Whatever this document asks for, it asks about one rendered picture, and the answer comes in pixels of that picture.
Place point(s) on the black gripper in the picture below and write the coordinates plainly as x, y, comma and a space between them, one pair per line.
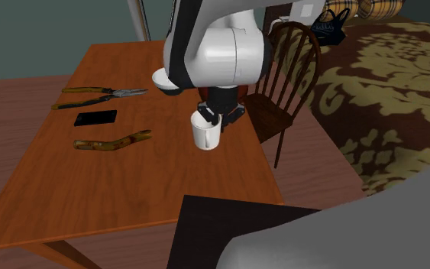
222, 98

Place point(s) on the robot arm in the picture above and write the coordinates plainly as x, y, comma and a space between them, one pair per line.
218, 56

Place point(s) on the white mug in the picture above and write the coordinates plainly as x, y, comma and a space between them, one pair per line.
204, 136

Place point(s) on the dark wooden spindle chair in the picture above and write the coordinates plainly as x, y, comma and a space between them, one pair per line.
270, 111

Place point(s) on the white bowl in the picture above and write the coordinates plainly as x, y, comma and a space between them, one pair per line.
159, 79

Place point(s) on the brown wooden stick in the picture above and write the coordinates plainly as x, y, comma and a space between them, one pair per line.
110, 144

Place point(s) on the black robot stand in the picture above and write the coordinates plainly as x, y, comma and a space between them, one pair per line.
207, 231

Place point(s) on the wooden table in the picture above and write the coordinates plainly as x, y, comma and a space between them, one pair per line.
125, 186

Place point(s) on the black phone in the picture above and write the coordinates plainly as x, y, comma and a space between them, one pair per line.
95, 118

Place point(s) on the grey standing pole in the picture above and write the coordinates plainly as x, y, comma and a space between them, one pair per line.
140, 18

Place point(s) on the black bag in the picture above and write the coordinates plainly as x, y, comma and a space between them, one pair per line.
328, 31

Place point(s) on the yellow plaid pillow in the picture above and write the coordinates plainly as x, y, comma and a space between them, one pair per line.
380, 7
343, 6

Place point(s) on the bed with brown patterned cover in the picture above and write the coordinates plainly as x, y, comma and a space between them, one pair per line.
386, 97

